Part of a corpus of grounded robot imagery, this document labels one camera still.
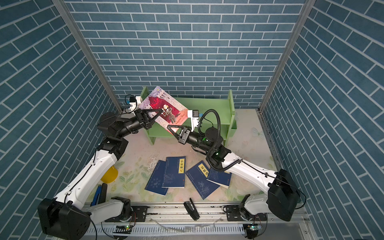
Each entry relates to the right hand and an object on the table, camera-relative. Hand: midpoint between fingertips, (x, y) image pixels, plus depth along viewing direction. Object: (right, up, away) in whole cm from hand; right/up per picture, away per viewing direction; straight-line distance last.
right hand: (166, 126), depth 60 cm
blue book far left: (-11, -32, +23) cm, 42 cm away
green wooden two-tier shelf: (+29, +12, +31) cm, 44 cm away
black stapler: (+10, -42, +14) cm, 45 cm away
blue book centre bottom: (+13, -30, +27) cm, 42 cm away
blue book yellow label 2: (+27, -30, +23) cm, 46 cm away
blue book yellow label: (-1, -28, +26) cm, 38 cm away
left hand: (-2, +5, +1) cm, 5 cm away
